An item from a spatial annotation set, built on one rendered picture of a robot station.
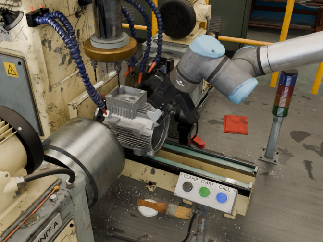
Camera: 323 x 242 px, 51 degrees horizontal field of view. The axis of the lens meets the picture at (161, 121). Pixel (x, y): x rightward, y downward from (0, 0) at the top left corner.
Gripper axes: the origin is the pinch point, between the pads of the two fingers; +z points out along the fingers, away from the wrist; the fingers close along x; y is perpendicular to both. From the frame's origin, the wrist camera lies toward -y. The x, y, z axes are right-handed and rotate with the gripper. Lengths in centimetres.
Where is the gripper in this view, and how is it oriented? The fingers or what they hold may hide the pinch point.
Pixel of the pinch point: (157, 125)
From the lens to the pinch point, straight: 117.6
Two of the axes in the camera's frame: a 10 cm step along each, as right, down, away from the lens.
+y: -7.8, -6.2, 0.1
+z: -4.6, 6.0, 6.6
